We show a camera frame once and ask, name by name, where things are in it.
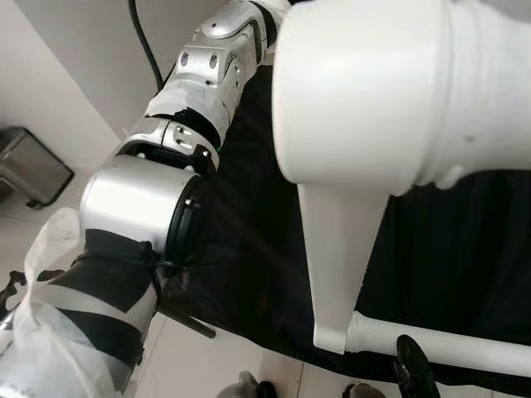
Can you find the white plastic table top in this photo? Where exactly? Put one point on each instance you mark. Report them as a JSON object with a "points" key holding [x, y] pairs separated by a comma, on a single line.
{"points": [[357, 91]]}

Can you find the grey metal pedal bin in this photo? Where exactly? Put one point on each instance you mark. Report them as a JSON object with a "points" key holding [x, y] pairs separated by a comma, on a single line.
{"points": [[33, 166]]}

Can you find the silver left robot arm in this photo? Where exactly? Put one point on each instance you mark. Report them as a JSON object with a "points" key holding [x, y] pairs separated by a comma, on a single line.
{"points": [[137, 199]]}

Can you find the black metal table leg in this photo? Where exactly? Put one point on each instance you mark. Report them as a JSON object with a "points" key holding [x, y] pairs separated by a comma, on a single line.
{"points": [[187, 322]]}

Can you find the black fabric table cover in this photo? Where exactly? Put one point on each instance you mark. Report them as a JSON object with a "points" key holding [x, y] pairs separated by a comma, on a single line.
{"points": [[448, 249]]}

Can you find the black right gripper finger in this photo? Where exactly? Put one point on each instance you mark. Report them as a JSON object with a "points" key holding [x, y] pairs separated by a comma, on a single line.
{"points": [[415, 373]]}

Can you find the white plastic table leg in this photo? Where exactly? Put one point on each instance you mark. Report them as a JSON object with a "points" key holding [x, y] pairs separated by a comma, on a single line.
{"points": [[448, 344], [498, 83]]}

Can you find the grey robot foot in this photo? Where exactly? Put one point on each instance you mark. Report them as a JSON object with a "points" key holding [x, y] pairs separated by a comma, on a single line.
{"points": [[245, 385], [365, 391]]}

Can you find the grey right robot foot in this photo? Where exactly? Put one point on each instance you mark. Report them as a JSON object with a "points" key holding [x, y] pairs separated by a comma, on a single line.
{"points": [[365, 391]]}

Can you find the grey left robot foot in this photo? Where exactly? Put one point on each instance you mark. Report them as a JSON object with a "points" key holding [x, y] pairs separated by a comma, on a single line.
{"points": [[245, 385]]}

